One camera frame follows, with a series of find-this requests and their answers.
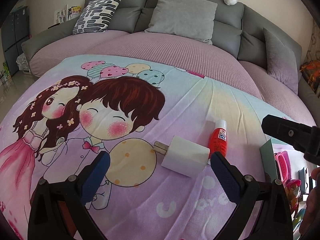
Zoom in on pink puppy toy figure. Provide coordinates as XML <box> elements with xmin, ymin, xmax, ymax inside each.
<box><xmin>284</xmin><ymin>179</ymin><xmax>301</xmax><ymax>216</ymax></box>

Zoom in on dark blue cabinet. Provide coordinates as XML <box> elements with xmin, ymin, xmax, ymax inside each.
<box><xmin>1</xmin><ymin>6</ymin><xmax>30</xmax><ymax>76</ymax></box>

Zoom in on purple grey cushion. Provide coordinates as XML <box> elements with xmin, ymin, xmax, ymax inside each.
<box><xmin>263</xmin><ymin>28</ymin><xmax>298</xmax><ymax>94</ymax></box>

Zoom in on grey sofa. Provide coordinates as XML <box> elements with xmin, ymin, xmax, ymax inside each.
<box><xmin>21</xmin><ymin>0</ymin><xmax>320</xmax><ymax>106</ymax></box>

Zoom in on books beside sofa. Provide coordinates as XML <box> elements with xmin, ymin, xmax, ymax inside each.
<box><xmin>54</xmin><ymin>5</ymin><xmax>82</xmax><ymax>24</ymax></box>

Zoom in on right hand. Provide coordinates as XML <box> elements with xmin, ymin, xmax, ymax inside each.
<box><xmin>299</xmin><ymin>167</ymin><xmax>320</xmax><ymax>239</ymax></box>

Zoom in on red glue bottle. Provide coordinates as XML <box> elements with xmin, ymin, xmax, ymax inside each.
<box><xmin>208</xmin><ymin>120</ymin><xmax>227</xmax><ymax>157</ymax></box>

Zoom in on patterned curtain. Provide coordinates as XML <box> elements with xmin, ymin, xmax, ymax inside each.
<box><xmin>305</xmin><ymin>21</ymin><xmax>320</xmax><ymax>62</ymax></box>

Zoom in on pink wristband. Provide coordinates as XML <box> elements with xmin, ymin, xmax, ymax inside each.
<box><xmin>274</xmin><ymin>151</ymin><xmax>291</xmax><ymax>184</ymax></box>

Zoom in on pink sofa seat cover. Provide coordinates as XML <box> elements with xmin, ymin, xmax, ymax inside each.
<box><xmin>30</xmin><ymin>30</ymin><xmax>319</xmax><ymax>126</ymax></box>

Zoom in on teal white tray box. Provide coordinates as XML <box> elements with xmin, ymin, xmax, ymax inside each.
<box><xmin>259</xmin><ymin>138</ymin><xmax>308</xmax><ymax>235</ymax></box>

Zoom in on orange decorative item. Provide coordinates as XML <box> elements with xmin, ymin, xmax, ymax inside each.
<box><xmin>300</xmin><ymin>60</ymin><xmax>320</xmax><ymax>93</ymax></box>

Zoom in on white charger adapter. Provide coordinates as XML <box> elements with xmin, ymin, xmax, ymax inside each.
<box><xmin>153</xmin><ymin>136</ymin><xmax>210</xmax><ymax>178</ymax></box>

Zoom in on cartoon couple table cloth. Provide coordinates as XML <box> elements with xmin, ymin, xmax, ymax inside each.
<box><xmin>1</xmin><ymin>55</ymin><xmax>298</xmax><ymax>239</ymax></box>

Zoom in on patterned black white cushion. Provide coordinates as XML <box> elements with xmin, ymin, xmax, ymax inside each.
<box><xmin>72</xmin><ymin>0</ymin><xmax>121</xmax><ymax>35</ymax></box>

